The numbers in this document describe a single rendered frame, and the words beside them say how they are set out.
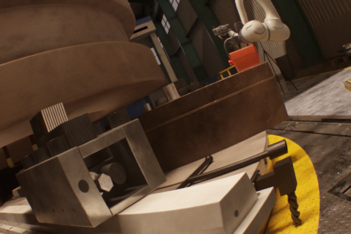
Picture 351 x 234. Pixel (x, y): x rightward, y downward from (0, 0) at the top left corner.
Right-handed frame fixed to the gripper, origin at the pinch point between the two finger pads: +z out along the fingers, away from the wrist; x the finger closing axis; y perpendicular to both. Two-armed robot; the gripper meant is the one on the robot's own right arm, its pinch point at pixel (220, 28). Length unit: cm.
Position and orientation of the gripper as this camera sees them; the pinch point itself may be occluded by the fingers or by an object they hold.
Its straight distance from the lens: 209.9
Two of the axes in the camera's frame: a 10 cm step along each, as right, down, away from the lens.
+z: -2.3, 1.4, -9.6
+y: -4.0, -9.2, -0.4
